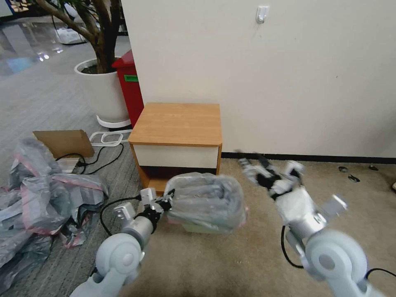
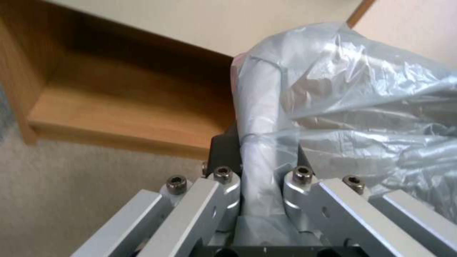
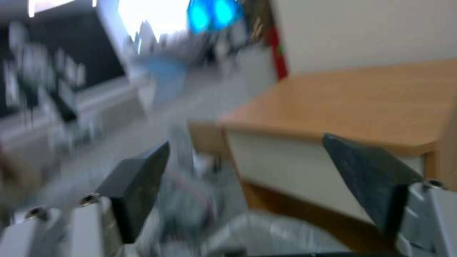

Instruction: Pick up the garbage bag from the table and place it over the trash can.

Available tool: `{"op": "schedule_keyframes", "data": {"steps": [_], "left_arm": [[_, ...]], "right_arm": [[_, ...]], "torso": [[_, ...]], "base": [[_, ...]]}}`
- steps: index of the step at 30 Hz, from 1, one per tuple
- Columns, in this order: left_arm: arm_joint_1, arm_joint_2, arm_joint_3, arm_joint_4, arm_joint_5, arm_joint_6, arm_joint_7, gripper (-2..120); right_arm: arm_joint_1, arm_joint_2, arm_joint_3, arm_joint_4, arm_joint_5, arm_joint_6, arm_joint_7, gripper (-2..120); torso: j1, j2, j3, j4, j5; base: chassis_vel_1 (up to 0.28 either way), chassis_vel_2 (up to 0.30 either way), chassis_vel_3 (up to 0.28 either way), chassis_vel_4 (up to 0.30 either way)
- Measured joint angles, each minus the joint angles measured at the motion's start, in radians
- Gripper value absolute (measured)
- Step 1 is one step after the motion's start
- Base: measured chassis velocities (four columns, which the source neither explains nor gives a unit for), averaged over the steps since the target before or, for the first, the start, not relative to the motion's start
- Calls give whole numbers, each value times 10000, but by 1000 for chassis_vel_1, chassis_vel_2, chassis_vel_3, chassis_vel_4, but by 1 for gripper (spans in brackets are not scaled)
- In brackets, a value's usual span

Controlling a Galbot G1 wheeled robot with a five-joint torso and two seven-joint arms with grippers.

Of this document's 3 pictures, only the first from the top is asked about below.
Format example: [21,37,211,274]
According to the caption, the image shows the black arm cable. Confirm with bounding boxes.
[280,225,306,269]
[99,196,142,238]

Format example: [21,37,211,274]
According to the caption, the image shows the pile of grey garbage bags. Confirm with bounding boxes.
[0,136,109,276]

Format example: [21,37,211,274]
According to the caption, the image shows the white round planter pot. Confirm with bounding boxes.
[74,57,132,128]

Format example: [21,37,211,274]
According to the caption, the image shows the red box with green label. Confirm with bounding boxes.
[111,49,145,128]

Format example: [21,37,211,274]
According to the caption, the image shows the black floor cable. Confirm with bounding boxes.
[55,141,125,176]

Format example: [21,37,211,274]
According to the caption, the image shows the white power strip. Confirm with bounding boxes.
[56,157,85,173]

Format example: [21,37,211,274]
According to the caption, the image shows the grey translucent garbage bag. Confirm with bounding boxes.
[165,172,249,233]

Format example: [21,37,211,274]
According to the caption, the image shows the white wall hook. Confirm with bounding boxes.
[256,5,269,24]

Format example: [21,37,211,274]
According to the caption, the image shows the wooden bedside table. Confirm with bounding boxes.
[128,102,224,196]

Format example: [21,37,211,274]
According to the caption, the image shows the brown cardboard piece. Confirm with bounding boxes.
[32,130,95,160]

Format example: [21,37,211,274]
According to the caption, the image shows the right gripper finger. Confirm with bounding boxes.
[234,149,263,181]
[255,153,279,179]

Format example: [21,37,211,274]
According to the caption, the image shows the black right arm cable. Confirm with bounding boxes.
[280,225,306,269]

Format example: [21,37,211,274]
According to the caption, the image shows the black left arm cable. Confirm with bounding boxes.
[99,196,142,238]

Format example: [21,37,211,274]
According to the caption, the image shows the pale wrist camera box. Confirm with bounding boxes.
[139,187,157,202]
[284,160,306,179]

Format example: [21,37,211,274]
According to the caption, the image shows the white background object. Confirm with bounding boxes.
[55,27,86,45]

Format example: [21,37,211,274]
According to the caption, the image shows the indoor tree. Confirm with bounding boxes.
[33,0,125,75]

